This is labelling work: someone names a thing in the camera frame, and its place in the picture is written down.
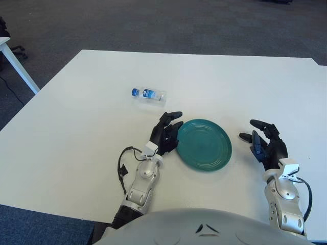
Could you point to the black office chair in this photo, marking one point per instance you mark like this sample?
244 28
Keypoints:
3 26

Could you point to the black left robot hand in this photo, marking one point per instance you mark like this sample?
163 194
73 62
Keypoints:
160 135

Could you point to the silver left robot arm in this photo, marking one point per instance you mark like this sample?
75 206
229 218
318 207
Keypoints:
143 178

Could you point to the black office chair base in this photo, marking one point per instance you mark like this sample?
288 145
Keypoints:
19 49

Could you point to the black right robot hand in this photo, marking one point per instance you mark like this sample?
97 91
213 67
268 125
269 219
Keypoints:
277 150

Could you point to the grey robot torso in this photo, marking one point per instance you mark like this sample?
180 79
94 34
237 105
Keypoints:
204 229

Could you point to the clear plastic bottle blue label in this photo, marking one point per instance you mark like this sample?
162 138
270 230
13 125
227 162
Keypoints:
150 95

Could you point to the white side table with leg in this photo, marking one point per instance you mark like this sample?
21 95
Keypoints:
18 66

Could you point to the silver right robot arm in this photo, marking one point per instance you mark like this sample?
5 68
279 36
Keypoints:
288 211

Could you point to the teal round plate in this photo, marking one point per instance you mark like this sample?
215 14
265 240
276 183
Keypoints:
204 145

